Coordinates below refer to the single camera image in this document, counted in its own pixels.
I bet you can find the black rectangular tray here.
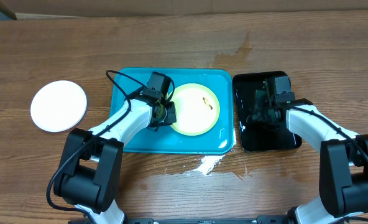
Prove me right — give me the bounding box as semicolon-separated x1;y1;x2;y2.
232;71;302;152

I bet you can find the teal plastic tray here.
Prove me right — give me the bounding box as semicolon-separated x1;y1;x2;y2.
114;67;234;154

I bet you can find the yellow plate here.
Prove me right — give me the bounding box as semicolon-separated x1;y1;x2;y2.
170;83;220;136

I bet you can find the white plate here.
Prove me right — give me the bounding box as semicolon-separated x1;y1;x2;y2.
30;80;87;133

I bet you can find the green yellow sponge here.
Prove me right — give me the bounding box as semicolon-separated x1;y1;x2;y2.
254;90;267;108

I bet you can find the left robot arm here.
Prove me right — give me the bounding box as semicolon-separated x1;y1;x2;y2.
46;72;177;223

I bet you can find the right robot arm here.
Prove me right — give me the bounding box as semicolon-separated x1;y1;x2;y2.
232;71;368;223

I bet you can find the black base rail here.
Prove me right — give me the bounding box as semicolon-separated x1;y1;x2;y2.
122;215;296;224

